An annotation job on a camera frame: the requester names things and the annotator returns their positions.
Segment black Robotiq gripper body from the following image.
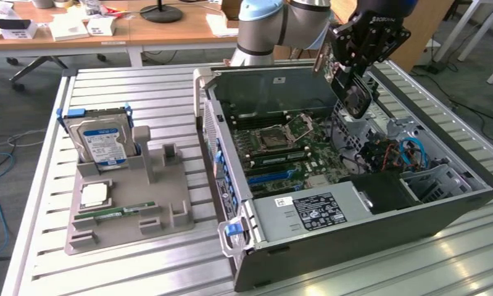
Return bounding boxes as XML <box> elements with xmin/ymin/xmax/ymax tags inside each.
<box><xmin>350</xmin><ymin>0</ymin><xmax>416</xmax><ymax>31</ymax></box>

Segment black graphics card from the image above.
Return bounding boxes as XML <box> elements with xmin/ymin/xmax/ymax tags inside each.
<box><xmin>313</xmin><ymin>43</ymin><xmax>372</xmax><ymax>120</ymax></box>

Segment black power strip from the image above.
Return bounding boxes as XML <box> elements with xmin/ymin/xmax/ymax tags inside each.
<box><xmin>410</xmin><ymin>63</ymin><xmax>442</xmax><ymax>75</ymax></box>

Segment brown cardboard box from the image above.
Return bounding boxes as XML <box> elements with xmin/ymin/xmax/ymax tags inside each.
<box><xmin>220</xmin><ymin>0</ymin><xmax>241</xmax><ymax>21</ymax></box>

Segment white paper stack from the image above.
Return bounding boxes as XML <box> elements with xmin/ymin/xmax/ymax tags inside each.
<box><xmin>205</xmin><ymin>14</ymin><xmax>240</xmax><ymax>38</ymax></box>

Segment metal drive cage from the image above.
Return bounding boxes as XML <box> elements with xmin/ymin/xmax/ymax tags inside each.
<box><xmin>331</xmin><ymin>89</ymin><xmax>398</xmax><ymax>155</ymax></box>

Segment black RAM slot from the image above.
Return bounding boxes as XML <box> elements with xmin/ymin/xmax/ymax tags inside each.
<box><xmin>229</xmin><ymin>111</ymin><xmax>287</xmax><ymax>121</ymax></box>
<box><xmin>232</xmin><ymin>118</ymin><xmax>289</xmax><ymax>130</ymax></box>

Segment CPU socket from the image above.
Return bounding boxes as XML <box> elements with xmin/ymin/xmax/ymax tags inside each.
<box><xmin>256</xmin><ymin>125</ymin><xmax>296</xmax><ymax>152</ymax></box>

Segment green motherboard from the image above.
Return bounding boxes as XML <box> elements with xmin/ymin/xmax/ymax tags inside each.
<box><xmin>228</xmin><ymin>109</ymin><xmax>356</xmax><ymax>200</ymax></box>

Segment black lamp base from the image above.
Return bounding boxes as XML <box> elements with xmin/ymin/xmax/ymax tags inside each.
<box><xmin>138</xmin><ymin>0</ymin><xmax>184</xmax><ymax>24</ymax></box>

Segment metal disk bay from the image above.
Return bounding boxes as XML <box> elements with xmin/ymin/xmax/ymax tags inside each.
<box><xmin>399</xmin><ymin>165</ymin><xmax>475</xmax><ymax>203</ymax></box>

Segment black fan shroud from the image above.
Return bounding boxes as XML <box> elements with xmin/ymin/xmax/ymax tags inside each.
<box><xmin>338</xmin><ymin>171</ymin><xmax>422</xmax><ymax>215</ymax></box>

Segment blue PCIe expansion slot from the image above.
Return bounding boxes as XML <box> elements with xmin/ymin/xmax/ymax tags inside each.
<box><xmin>245</xmin><ymin>170</ymin><xmax>299</xmax><ymax>186</ymax></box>

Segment grey power supply unit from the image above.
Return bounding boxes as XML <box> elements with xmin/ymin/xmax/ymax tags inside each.
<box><xmin>245</xmin><ymin>181</ymin><xmax>372</xmax><ymax>243</ymax></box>

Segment small white box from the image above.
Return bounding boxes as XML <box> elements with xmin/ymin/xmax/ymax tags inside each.
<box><xmin>85</xmin><ymin>17</ymin><xmax>117</xmax><ymax>37</ymax></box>

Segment open black PC case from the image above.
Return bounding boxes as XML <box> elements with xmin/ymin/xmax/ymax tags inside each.
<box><xmin>192</xmin><ymin>60</ymin><xmax>493</xmax><ymax>293</ymax></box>

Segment hard disk with blue caddy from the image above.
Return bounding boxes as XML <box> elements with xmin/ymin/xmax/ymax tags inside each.
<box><xmin>56</xmin><ymin>103</ymin><xmax>144</xmax><ymax>171</ymax></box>

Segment flat white box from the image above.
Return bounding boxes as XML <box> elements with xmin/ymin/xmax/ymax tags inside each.
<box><xmin>48</xmin><ymin>14</ymin><xmax>90</xmax><ymax>43</ymax></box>

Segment grey parts rack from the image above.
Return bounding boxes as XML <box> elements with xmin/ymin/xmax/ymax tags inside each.
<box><xmin>62</xmin><ymin>125</ymin><xmax>196</xmax><ymax>256</ymax></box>

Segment wooden desk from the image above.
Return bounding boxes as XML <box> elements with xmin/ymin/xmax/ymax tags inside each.
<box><xmin>0</xmin><ymin>0</ymin><xmax>356</xmax><ymax>67</ymax></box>

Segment black chair base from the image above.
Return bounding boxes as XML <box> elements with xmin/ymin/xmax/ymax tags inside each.
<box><xmin>9</xmin><ymin>54</ymin><xmax>106</xmax><ymax>92</ymax></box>

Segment green RAM stick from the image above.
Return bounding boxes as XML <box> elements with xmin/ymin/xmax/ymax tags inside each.
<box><xmin>73</xmin><ymin>202</ymin><xmax>156</xmax><ymax>220</ymax></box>

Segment silver CPU chip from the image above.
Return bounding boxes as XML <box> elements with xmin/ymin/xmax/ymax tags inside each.
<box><xmin>80</xmin><ymin>184</ymin><xmax>109</xmax><ymax>208</ymax></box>

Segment labelled box with black lid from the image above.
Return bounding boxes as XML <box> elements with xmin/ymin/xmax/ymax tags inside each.
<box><xmin>0</xmin><ymin>18</ymin><xmax>38</xmax><ymax>40</ymax></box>

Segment white table frame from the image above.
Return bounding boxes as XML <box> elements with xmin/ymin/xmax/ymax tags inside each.
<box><xmin>432</xmin><ymin>0</ymin><xmax>493</xmax><ymax>62</ymax></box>

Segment blue SATA wire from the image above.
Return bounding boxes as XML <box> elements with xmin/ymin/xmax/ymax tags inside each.
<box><xmin>398</xmin><ymin>138</ymin><xmax>430</xmax><ymax>169</ymax></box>

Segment red SATA wire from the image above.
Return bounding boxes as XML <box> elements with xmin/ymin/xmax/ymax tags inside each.
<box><xmin>383</xmin><ymin>143</ymin><xmax>395</xmax><ymax>169</ymax></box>

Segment white floor cable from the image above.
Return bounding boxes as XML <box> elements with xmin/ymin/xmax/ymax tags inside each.
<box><xmin>0</xmin><ymin>128</ymin><xmax>45</xmax><ymax>147</ymax></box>

